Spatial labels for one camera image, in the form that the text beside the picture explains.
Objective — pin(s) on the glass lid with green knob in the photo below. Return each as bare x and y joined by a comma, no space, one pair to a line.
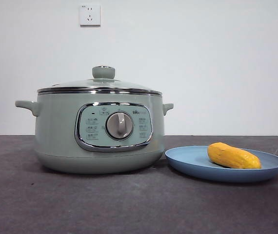
103,72

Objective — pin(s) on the yellow corn cob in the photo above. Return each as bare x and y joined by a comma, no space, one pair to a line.
232,156

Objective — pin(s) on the blue round plate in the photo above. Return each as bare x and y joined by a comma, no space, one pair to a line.
190,159

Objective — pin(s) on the pale green electric steamer pot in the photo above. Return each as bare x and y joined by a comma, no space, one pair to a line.
53,126

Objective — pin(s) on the white wall socket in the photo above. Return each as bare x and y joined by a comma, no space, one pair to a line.
90,14

